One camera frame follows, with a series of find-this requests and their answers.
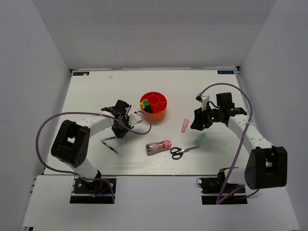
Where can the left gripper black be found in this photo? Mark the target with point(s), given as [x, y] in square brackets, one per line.
[120, 134]

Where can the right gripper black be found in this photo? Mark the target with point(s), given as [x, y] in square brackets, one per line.
[199, 120]

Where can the blue pen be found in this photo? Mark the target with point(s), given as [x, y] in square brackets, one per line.
[108, 138]

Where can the green black highlighter marker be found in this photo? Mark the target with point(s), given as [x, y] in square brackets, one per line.
[146, 106]

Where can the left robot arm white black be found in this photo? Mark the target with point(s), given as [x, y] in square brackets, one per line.
[72, 140]

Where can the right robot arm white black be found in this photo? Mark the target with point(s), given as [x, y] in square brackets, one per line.
[267, 164]

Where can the pink correction tape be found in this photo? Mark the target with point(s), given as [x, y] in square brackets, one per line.
[184, 125]

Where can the green correction tape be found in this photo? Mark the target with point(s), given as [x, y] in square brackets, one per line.
[199, 139]

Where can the green pen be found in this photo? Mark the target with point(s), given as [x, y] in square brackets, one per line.
[111, 148]

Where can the pink capped eraser bottle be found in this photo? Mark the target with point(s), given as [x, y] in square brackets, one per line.
[156, 147]

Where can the orange round organizer container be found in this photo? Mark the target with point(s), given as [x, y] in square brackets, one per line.
[158, 104]

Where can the right blue label sticker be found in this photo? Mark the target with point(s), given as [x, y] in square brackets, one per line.
[225, 72]

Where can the blue label sticker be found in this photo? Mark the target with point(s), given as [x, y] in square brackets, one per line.
[81, 73]
[225, 72]

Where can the left blue label sticker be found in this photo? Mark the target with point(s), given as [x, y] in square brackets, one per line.
[81, 73]

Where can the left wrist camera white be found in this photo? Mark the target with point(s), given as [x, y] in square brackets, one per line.
[135, 118]

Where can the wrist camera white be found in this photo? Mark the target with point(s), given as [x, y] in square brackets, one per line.
[203, 98]
[135, 118]

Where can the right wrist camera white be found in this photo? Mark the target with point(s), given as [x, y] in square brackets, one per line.
[203, 98]

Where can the black handled scissors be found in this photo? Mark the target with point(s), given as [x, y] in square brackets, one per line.
[177, 152]

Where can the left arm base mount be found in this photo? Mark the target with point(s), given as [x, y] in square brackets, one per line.
[84, 192]

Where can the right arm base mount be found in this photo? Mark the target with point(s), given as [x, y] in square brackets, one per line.
[211, 187]

